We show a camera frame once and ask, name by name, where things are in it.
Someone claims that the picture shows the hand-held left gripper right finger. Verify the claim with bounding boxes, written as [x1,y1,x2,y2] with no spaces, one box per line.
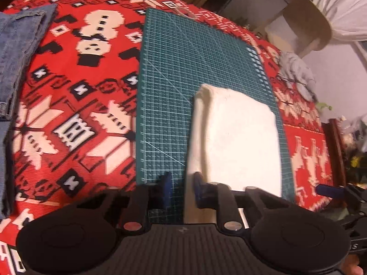
[193,172,290,231]

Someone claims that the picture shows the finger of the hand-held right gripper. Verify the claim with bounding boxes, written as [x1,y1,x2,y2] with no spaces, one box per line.
[315,185,367,208]

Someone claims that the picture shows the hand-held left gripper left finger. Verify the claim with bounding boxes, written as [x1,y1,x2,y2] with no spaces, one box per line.
[74,173,173,232]

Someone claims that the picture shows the cream knit vest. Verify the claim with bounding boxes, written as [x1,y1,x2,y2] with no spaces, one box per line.
[183,83,283,224]

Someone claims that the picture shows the dark wooden nightstand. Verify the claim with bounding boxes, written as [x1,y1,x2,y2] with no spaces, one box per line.
[321,119,349,187]

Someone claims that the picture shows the green cutting mat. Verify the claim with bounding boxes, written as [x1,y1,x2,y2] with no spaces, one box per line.
[135,8,296,225]

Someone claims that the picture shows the grey sweater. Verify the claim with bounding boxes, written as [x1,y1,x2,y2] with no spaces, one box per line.
[277,52,317,102]

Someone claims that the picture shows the red patterned blanket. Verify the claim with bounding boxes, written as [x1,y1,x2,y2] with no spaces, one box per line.
[0,0,334,274]

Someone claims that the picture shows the beige wooden chair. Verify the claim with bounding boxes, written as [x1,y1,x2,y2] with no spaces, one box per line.
[264,0,333,59]

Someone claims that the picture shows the clear tape roll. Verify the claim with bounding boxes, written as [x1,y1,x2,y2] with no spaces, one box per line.
[175,4,198,20]

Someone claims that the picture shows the white hanging fabric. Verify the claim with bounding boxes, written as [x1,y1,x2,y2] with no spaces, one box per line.
[312,0,367,43]

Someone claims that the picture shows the grey refrigerator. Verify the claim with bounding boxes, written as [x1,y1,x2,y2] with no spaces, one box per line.
[221,0,290,26]

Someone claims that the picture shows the blue jeans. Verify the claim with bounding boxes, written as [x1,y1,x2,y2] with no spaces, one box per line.
[0,3,58,221]

